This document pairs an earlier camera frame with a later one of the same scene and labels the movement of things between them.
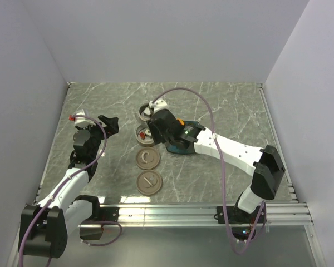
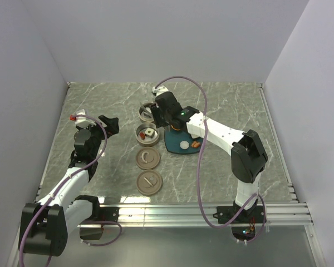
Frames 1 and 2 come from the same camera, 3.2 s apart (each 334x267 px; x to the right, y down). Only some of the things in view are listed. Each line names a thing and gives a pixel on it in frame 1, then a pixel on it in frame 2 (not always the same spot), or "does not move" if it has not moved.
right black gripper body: [158, 136] to [161, 119]
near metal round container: [143, 136] does not move
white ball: [147, 132] does not move
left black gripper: [112, 127] does not move
